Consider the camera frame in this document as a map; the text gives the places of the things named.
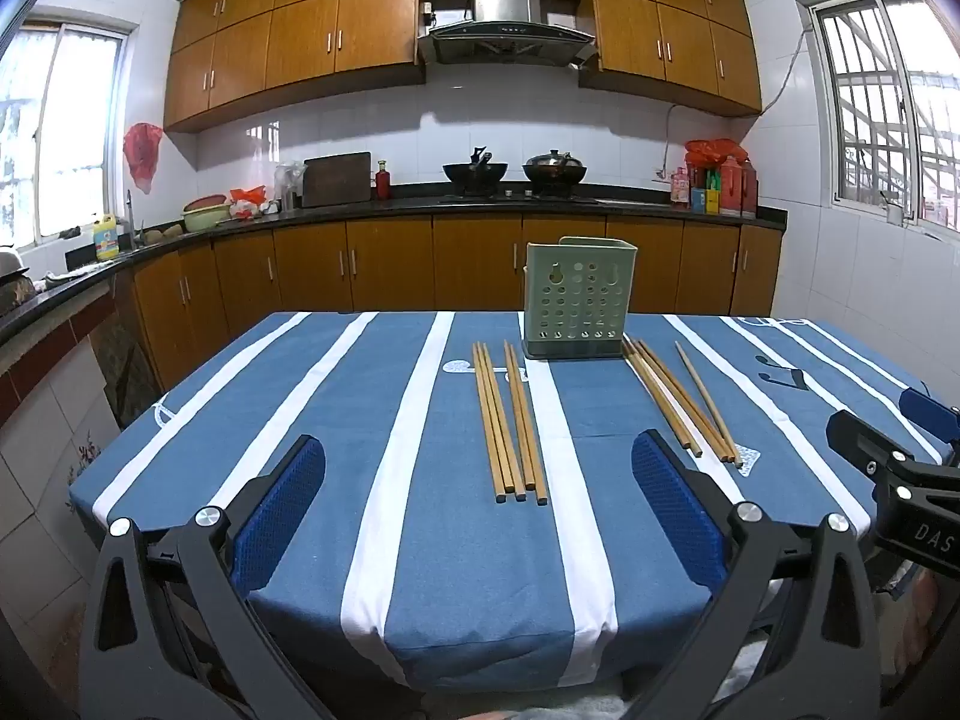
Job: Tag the yellow detergent bottle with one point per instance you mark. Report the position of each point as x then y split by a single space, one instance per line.
106 240

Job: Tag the red plastic bag on hook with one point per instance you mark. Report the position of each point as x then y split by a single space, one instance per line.
142 154

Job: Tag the gas stove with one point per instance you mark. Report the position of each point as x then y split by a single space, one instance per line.
517 195

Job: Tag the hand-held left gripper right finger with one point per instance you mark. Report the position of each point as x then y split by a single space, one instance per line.
675 510

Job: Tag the wooden lower cabinets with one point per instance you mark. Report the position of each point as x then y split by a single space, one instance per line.
390 262

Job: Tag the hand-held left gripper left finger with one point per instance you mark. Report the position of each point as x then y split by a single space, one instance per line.
277 517

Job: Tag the steel range hood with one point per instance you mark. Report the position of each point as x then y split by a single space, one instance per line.
506 7

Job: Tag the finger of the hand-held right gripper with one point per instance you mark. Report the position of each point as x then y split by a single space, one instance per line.
855 435
926 409

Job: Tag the metal cup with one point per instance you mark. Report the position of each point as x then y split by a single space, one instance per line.
892 211

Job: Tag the red white plastic bag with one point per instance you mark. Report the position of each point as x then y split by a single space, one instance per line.
251 202

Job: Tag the black wok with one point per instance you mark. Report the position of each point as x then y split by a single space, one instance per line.
474 174

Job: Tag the blue white striped tablecloth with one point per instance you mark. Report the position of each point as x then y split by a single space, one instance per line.
337 427

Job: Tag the red bag over bottles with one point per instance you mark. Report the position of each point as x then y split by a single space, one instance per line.
712 150

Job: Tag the black pan with lid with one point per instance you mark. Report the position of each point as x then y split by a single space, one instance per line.
555 169

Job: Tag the barred window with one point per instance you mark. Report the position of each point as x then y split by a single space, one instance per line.
885 112

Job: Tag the clear plastic container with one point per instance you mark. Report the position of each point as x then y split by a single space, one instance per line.
289 187

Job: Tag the small red bottle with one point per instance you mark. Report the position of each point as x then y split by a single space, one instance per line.
384 184

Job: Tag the dark wooden cutting board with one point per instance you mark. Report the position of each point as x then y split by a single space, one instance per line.
337 180

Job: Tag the green plastic basin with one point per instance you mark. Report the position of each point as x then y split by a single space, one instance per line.
204 219

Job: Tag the metal faucet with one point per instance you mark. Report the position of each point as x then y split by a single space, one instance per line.
130 221

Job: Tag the large red bottle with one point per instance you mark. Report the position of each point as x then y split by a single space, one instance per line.
748 191

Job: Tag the green perforated utensil holder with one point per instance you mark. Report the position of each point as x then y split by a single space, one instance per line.
577 300

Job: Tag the black kitchen countertop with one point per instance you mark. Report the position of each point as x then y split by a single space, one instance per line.
420 204

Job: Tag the pink bottle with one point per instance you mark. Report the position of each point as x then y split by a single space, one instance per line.
680 191

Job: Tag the window with white frame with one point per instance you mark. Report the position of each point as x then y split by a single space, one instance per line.
67 127

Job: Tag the metal pot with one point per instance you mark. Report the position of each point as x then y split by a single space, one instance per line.
11 262

